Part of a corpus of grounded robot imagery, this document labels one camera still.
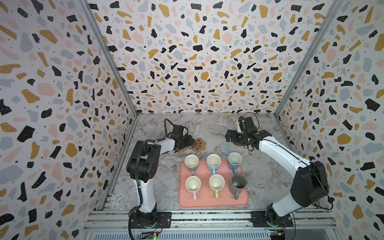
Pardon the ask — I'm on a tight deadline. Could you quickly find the grey blue round coaster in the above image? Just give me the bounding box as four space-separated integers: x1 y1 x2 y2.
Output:
220 142 236 156

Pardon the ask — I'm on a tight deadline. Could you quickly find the light blue mug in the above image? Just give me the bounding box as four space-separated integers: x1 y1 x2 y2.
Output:
228 152 243 174

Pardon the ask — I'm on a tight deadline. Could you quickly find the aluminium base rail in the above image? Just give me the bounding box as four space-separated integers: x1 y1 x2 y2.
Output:
82 209 342 240

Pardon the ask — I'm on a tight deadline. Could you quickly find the white mug blue handle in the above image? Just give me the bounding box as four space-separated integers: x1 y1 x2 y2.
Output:
207 154 222 175

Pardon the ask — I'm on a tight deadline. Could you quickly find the white mug pink handle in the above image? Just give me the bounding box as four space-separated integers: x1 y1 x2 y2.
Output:
185 176 202 201

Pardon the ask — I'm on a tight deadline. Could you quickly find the brown paw print coaster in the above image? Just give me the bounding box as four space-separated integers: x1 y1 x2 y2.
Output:
189 138 207 153

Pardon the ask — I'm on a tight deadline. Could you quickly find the white mug grey handle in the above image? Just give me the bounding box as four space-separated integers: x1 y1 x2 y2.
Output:
184 155 200 176

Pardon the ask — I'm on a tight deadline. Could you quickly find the woven tan round coaster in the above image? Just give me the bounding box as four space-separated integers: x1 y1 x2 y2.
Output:
177 147 188 153

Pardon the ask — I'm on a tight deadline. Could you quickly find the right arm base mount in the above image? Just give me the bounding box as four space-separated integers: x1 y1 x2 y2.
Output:
250 205 294 228

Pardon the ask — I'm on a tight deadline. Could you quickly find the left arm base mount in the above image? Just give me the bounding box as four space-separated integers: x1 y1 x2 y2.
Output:
129 209 172 229

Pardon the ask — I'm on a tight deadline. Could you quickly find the white mug green handle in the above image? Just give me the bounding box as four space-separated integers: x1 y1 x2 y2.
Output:
209 174 226 200

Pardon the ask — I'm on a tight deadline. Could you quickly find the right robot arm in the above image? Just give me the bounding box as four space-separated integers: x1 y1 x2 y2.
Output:
225 117 329 222

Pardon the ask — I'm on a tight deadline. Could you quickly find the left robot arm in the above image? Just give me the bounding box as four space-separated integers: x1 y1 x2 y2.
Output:
126 124 194 214

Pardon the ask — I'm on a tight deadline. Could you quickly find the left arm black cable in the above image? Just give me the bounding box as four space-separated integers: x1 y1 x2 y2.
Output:
128 118 181 240

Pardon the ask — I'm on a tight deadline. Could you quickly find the pink rectangular tray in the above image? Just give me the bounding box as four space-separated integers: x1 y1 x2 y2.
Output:
179 160 249 208

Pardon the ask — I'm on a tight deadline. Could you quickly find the grey metal mug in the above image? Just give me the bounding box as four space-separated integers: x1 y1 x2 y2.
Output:
229 174 247 200

